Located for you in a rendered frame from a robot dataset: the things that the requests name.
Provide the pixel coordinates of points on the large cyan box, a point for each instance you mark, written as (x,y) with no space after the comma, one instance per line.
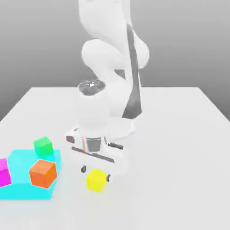
(19,192)

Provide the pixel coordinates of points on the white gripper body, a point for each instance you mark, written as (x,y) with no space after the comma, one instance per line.
(100,161)

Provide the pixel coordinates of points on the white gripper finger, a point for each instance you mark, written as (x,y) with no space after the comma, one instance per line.
(83,169)
(108,177)

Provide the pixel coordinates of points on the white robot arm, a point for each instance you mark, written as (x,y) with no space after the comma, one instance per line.
(100,53)

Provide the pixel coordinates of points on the small magenta cube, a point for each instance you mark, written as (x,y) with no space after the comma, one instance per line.
(4,173)

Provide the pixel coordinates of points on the small green cube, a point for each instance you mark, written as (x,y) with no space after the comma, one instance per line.
(43,145)

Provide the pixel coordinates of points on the small yellow cube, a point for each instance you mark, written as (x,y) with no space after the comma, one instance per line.
(96,180)

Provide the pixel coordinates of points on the small orange cube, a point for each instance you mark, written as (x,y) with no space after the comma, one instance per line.
(42,173)

